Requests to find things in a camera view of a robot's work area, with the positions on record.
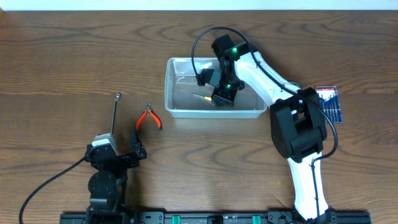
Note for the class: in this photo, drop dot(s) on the black yellow handled screwdriver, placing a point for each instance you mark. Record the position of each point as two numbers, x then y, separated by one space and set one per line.
203 97

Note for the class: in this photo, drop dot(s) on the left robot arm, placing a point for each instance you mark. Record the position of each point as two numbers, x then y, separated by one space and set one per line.
108 186

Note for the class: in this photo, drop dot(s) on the silver offset ring wrench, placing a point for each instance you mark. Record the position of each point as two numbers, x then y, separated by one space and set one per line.
118 97

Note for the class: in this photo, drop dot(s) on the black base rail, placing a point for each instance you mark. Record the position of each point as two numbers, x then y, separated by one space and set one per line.
272 216

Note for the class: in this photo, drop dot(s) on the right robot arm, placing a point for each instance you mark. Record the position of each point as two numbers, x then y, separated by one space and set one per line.
298 127

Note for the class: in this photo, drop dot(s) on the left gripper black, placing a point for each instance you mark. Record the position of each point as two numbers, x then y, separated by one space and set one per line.
116 158

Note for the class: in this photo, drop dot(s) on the blue precision screwdriver set case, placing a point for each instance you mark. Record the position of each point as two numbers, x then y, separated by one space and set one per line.
329 102

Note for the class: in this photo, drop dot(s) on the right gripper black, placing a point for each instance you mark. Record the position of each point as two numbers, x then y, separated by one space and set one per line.
226 99

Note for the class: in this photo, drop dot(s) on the clear plastic container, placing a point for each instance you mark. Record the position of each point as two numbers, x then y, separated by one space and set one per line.
181 82

